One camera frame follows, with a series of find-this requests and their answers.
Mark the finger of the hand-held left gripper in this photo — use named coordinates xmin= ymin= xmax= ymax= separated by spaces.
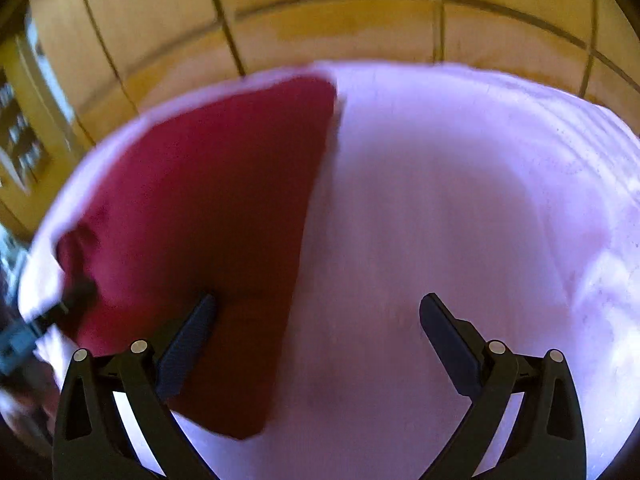
xmin=30 ymin=279 xmax=99 ymax=334

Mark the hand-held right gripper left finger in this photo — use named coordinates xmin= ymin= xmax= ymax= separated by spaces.
xmin=52 ymin=293 xmax=217 ymax=480

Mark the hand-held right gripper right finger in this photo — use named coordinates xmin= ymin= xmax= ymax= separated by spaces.
xmin=419 ymin=293 xmax=587 ymax=480

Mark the dark red cloth garment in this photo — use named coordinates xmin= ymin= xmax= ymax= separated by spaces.
xmin=55 ymin=75 xmax=339 ymax=441

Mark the person's left forearm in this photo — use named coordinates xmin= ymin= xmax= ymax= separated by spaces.
xmin=0 ymin=360 xmax=57 ymax=456

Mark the pale pink quilted bedspread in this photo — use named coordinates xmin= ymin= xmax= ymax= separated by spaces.
xmin=17 ymin=60 xmax=640 ymax=480

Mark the wooden framed glass door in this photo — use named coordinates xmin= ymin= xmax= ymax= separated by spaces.
xmin=0 ymin=7 xmax=81 ymax=226

